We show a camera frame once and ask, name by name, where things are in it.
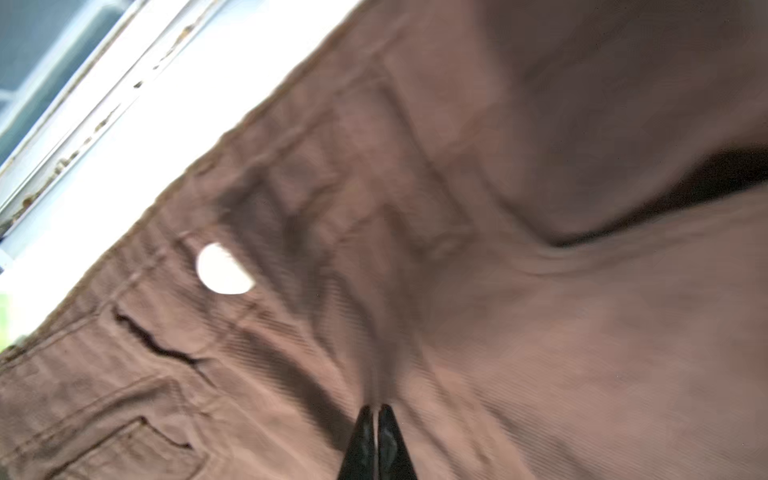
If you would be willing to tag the brown trousers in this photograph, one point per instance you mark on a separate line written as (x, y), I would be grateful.
(536, 229)

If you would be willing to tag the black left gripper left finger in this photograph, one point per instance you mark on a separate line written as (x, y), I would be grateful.
(359, 462)

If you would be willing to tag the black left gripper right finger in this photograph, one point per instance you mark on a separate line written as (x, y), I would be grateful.
(394, 461)

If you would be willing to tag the aluminium front rail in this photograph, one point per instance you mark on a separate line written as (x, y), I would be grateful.
(90, 76)

